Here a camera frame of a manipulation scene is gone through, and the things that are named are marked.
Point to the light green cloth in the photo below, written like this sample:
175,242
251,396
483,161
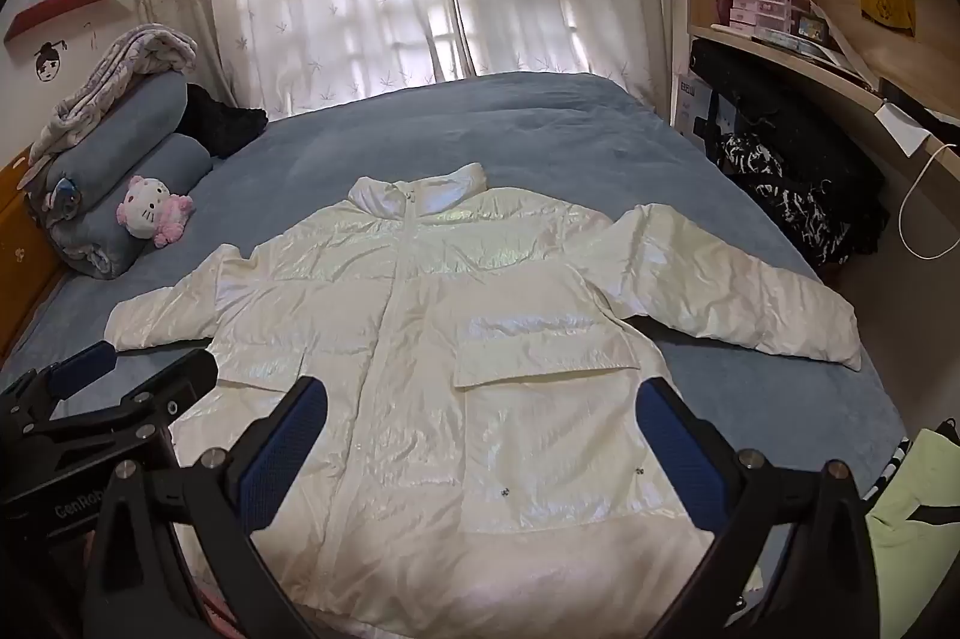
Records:
922,534

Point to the face wall sticker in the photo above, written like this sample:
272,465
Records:
48,63

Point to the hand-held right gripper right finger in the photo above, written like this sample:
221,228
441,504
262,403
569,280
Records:
671,448

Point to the red wall shelf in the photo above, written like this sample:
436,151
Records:
67,3

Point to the wooden headboard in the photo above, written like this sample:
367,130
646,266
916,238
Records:
15,249

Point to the black white striped cloth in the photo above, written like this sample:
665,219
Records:
891,470

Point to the rolled grey-blue blanket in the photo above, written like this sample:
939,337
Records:
127,129
105,234

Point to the white cardboard box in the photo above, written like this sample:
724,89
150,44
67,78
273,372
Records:
694,106

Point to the pink drawer box set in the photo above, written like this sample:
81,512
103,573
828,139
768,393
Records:
769,7

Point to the white paper sheet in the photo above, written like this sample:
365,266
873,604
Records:
904,127

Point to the white pink cat plush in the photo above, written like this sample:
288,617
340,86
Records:
150,210

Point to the black white patterned bag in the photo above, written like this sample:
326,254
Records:
787,204

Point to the bed with grey-blue cover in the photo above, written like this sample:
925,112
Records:
540,121

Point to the folded patterned blanket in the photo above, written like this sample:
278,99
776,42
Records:
112,76

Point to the white shiny puffer jacket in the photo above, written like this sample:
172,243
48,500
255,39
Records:
450,384

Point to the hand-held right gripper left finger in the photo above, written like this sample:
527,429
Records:
289,444

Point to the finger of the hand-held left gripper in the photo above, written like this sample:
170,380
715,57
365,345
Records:
82,367
176,388

